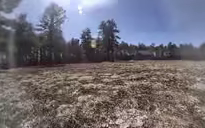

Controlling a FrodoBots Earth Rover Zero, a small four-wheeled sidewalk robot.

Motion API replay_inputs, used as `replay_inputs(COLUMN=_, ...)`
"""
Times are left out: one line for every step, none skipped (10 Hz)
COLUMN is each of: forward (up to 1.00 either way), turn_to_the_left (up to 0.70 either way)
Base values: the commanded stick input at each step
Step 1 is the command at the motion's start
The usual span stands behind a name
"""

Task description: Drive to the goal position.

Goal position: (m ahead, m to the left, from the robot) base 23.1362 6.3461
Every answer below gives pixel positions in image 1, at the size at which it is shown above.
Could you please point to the dry brown grass field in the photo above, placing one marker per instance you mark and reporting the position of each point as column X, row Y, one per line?
column 110, row 96

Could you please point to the distant low buildings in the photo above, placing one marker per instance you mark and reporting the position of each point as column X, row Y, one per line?
column 146, row 53

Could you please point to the tall dark pine tree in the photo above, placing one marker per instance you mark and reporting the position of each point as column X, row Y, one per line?
column 108, row 36

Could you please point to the wood of dark trees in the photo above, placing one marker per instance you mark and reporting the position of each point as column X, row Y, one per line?
column 50, row 46

